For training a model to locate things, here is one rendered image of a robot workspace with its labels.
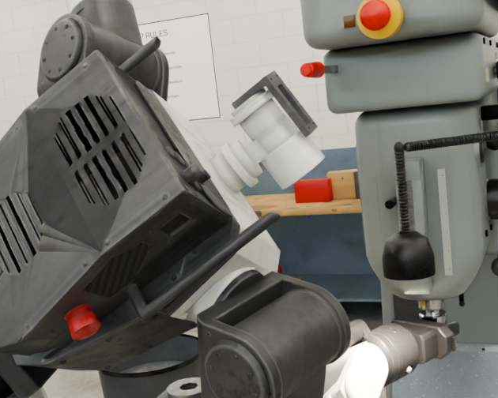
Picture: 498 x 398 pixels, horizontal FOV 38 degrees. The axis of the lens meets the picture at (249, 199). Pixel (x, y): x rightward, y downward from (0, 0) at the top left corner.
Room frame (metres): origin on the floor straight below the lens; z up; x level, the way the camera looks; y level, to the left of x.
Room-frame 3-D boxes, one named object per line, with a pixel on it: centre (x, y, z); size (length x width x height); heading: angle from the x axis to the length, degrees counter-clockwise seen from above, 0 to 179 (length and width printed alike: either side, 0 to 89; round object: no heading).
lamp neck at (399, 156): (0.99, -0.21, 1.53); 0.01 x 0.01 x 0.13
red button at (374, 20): (0.98, -0.19, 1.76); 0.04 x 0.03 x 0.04; 67
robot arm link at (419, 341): (1.15, -0.23, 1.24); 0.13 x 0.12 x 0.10; 42
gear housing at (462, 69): (1.25, -0.31, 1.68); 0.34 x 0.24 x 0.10; 157
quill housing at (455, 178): (1.21, -0.30, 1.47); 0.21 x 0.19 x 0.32; 67
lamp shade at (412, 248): (0.99, -0.21, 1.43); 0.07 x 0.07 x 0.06
